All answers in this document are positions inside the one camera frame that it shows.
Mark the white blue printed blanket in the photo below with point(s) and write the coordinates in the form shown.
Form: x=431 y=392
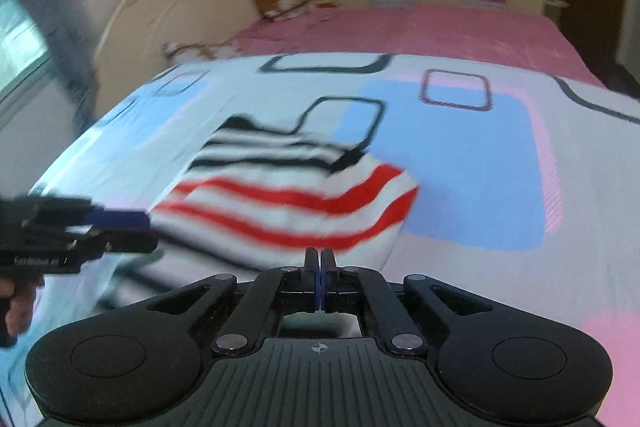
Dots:
x=475 y=167

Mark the pink bed sheet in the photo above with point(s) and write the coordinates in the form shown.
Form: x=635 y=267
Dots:
x=425 y=32

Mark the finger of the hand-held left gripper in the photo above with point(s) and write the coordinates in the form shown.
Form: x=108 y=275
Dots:
x=132 y=243
x=120 y=219

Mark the orange white pillow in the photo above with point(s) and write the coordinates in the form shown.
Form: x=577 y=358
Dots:
x=280 y=2

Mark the grey curtain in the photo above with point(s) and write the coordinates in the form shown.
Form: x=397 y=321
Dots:
x=45 y=7

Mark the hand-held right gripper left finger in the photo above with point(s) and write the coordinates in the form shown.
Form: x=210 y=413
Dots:
x=312 y=269

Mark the window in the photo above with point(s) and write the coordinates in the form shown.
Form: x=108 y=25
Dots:
x=20 y=52

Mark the person's left hand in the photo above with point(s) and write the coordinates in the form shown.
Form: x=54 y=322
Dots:
x=17 y=312

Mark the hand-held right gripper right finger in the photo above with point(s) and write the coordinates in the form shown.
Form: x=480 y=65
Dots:
x=327 y=269

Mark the brown white plush toy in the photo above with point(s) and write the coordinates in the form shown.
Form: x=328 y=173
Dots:
x=200 y=52

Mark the red black white striped shirt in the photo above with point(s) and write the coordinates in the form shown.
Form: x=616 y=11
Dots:
x=280 y=207

